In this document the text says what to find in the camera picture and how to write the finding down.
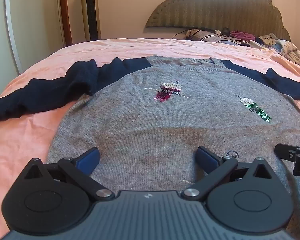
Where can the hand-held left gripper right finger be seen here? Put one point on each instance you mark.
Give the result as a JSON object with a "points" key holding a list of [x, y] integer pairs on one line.
{"points": [[207, 158]]}

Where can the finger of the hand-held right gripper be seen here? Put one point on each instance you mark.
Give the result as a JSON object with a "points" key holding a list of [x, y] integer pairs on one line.
{"points": [[286, 153]]}

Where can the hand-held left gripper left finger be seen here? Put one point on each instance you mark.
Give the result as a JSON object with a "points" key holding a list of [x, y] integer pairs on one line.
{"points": [[90, 158]]}

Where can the glass wardrobe door flower print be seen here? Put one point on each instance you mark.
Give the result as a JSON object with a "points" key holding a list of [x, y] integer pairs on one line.
{"points": [[37, 17]]}

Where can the grey sweater with navy sleeves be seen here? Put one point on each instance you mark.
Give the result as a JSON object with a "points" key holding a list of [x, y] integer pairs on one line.
{"points": [[150, 120]]}

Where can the brown wooden door frame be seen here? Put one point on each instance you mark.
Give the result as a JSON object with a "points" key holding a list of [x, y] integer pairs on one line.
{"points": [[65, 10]]}

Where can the pile of crumpled clothes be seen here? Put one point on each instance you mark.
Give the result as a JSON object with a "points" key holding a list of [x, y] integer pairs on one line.
{"points": [[287, 48]]}

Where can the olive padded headboard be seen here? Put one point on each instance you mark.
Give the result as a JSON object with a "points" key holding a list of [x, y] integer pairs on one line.
{"points": [[215, 7]]}

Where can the grey patterned pillow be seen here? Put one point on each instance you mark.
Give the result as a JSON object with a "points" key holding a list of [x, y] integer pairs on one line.
{"points": [[210, 36]]}

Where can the pink bed sheet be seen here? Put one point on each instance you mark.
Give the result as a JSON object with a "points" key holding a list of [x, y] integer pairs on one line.
{"points": [[27, 142]]}

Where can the magenta cloth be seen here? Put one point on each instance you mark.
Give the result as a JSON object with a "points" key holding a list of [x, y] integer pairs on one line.
{"points": [[240, 34]]}

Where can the gold tower fan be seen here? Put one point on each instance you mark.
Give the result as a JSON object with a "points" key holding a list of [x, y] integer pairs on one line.
{"points": [[90, 10]]}

